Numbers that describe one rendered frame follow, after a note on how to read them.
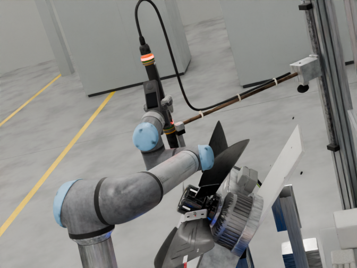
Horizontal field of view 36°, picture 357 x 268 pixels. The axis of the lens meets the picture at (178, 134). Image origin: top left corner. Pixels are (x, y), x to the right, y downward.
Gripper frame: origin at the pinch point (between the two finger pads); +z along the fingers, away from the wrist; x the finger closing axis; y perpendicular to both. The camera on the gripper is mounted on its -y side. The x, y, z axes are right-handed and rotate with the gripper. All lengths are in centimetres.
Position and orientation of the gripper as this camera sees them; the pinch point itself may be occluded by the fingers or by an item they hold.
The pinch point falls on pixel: (161, 96)
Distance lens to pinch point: 195.3
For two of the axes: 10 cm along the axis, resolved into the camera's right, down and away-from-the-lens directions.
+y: 2.7, 9.1, 3.3
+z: 1.4, -3.7, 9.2
